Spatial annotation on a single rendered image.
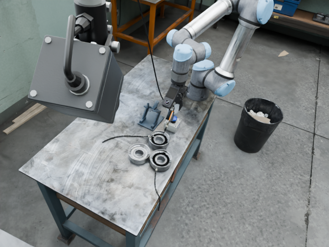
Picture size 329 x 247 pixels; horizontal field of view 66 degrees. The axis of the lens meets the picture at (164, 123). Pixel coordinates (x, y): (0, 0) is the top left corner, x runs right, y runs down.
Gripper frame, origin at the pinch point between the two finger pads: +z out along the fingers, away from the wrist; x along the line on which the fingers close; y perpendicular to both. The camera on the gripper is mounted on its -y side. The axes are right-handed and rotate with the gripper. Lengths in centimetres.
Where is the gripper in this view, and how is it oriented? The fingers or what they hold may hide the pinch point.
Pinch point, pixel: (171, 113)
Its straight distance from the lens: 128.1
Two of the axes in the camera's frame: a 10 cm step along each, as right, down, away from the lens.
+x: -8.7, -4.0, 2.8
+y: 4.8, -5.9, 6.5
